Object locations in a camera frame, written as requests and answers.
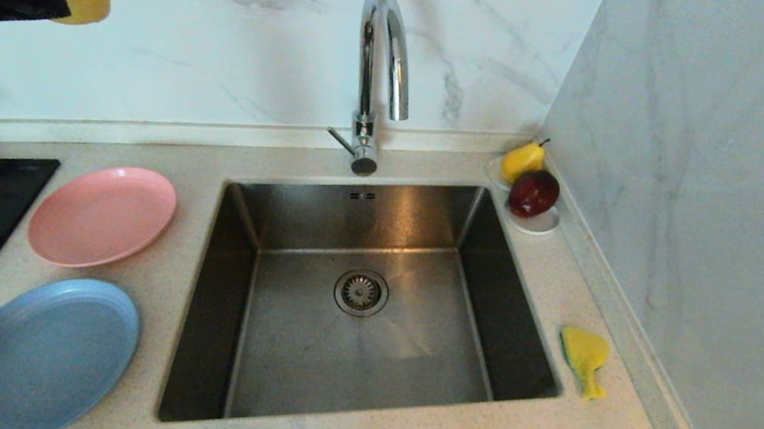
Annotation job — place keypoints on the pink plate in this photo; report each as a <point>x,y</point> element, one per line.
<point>101,218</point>

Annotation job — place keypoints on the stainless steel sink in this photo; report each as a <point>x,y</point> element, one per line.
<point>367,364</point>

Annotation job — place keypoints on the yellow pear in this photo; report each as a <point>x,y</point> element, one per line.
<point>520,162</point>

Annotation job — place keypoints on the chrome gooseneck faucet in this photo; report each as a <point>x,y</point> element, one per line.
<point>363,128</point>

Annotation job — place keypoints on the dark red apple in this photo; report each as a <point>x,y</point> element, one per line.
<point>533,194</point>

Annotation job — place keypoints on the small white dish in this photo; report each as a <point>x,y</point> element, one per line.
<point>537,227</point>

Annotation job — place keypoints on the yellow sponge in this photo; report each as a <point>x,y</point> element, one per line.
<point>585,351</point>

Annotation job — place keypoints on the metal sink drain strainer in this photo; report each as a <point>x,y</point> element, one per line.
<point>361,293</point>

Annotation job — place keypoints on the blue plate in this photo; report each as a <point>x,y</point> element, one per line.
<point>42,360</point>

